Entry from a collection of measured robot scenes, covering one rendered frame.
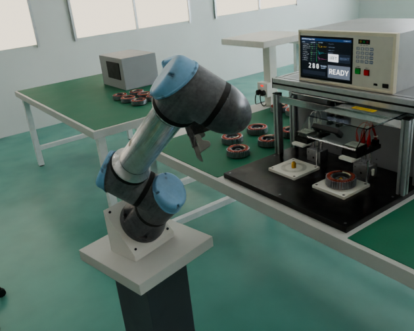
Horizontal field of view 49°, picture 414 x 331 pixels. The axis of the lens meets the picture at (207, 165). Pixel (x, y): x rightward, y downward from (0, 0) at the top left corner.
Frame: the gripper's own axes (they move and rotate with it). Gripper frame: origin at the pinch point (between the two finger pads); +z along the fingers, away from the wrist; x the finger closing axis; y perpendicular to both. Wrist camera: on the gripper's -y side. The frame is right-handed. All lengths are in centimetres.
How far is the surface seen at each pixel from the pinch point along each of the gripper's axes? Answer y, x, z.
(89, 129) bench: -54, 128, 5
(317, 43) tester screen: 59, 21, -20
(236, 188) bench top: 11.2, 14.8, 23.9
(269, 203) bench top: 19.8, -1.6, 26.4
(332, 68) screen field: 60, 15, -10
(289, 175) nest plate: 33.3, 12.7, 24.9
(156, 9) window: 26, 506, -44
